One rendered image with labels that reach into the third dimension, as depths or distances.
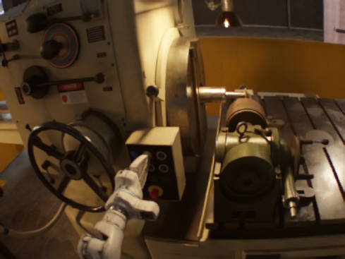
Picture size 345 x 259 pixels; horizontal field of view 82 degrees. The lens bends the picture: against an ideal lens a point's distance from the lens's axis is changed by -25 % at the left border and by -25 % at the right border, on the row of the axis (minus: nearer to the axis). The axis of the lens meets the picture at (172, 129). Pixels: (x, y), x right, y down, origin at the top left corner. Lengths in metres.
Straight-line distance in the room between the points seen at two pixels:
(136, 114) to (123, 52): 0.22
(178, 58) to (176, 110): 0.20
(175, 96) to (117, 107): 0.21
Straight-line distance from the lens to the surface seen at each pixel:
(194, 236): 1.41
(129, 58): 0.80
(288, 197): 0.79
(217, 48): 3.20
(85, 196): 1.84
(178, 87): 0.93
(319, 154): 1.37
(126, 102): 0.86
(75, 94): 0.95
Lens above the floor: 1.76
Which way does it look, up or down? 29 degrees down
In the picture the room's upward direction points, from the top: 8 degrees counter-clockwise
